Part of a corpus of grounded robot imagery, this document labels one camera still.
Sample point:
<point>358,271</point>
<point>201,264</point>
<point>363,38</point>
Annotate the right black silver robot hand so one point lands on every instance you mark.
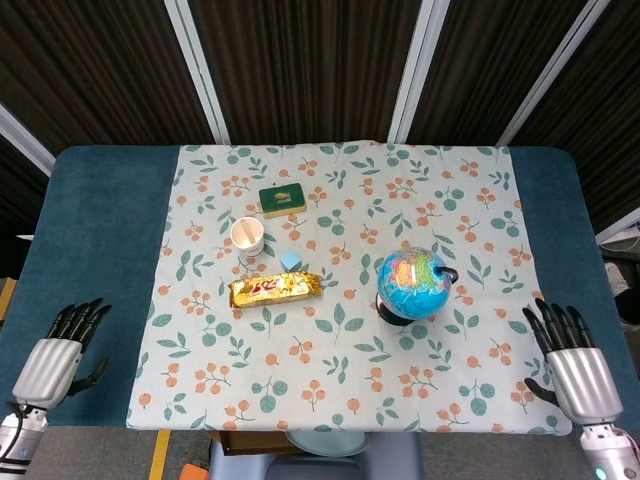
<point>582,375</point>

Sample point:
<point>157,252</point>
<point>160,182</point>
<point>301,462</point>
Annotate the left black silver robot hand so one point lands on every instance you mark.
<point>47,367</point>

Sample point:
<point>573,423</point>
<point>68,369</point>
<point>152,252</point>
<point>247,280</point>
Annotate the blue desk globe black stand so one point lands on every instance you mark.
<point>410,285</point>

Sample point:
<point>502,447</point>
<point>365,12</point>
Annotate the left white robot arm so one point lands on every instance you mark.
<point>20,440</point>

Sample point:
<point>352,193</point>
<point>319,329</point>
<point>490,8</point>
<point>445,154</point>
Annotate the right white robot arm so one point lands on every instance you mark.
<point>610,452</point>

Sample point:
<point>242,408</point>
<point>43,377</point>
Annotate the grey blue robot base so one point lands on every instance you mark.
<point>320,467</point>

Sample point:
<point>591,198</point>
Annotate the blue felt table cover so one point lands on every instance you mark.
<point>100,225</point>

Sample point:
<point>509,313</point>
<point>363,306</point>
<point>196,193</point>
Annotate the orange object under table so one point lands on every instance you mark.
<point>195,472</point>

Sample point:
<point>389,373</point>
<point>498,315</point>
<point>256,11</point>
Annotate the brown cardboard box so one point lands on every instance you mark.
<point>250,442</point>

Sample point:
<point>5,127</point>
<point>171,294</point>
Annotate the floral leaf fruit tablecloth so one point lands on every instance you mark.
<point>350,350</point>

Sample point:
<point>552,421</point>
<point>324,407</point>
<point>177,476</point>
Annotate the white paper cup blue logo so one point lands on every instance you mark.
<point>247,240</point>

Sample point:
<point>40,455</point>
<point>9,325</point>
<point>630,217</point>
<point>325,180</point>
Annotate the wooden stick in cup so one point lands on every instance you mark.
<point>245,233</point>

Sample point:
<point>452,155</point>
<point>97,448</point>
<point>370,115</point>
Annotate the gold biscuit pack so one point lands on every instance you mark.
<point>275,290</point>

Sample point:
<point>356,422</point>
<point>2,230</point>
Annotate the light blue round plate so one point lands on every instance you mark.
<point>327,442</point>

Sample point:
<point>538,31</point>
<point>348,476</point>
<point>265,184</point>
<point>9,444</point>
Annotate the light blue cube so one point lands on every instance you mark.
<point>290,261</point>

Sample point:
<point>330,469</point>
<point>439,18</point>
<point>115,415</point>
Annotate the white screen frame post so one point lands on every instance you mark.
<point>420,70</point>
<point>200,70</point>
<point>25,137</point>
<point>550,70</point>
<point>620,227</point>

